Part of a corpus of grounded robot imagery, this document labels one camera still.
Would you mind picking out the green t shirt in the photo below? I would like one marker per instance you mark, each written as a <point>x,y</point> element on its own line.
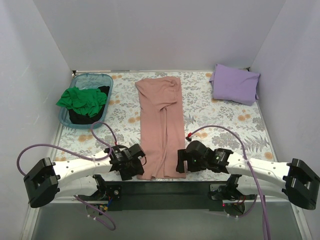
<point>86,102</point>

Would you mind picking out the folded purple t shirt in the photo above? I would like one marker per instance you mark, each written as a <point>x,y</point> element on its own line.
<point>233,84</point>

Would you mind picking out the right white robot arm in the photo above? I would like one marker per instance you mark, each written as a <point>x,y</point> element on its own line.
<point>294,181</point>

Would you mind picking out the teal plastic basket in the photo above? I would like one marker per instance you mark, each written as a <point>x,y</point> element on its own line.
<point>87,81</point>

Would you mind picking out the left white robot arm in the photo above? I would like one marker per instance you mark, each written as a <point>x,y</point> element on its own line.
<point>82,177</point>

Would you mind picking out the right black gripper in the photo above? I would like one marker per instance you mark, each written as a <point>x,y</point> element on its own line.
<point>181,160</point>

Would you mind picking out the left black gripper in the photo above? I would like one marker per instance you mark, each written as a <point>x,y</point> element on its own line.
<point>136,165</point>

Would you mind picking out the black t shirt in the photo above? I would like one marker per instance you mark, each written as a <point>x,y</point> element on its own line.
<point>84,119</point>

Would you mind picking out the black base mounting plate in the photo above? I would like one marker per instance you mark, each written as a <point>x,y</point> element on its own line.
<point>164,195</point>

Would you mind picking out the pink t shirt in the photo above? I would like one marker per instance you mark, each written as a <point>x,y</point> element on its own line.
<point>162,127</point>

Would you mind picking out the floral table mat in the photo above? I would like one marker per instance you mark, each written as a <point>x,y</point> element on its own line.
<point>219,123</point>

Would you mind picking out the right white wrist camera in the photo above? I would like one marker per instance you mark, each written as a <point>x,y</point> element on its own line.
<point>192,137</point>

